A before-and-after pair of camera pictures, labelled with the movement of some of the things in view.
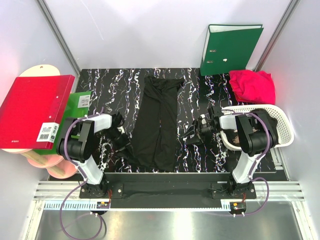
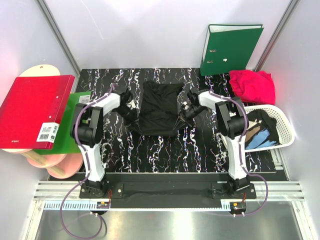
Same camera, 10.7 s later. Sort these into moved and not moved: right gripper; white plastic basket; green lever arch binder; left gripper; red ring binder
Moved: left gripper; right gripper
Not moved: white plastic basket; red ring binder; green lever arch binder
